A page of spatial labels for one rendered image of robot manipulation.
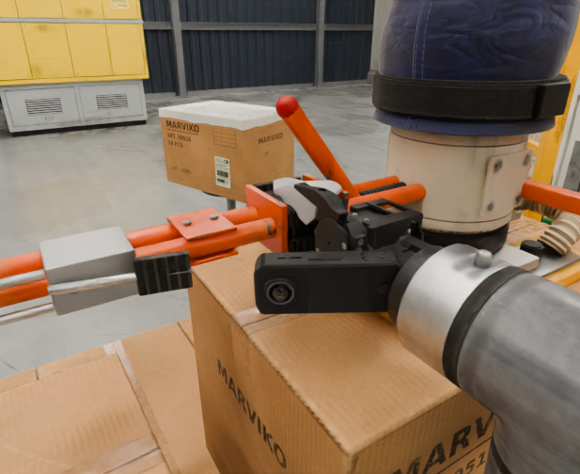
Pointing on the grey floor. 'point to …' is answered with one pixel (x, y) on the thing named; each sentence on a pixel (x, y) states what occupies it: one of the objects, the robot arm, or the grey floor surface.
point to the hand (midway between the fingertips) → (275, 218)
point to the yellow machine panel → (64, 62)
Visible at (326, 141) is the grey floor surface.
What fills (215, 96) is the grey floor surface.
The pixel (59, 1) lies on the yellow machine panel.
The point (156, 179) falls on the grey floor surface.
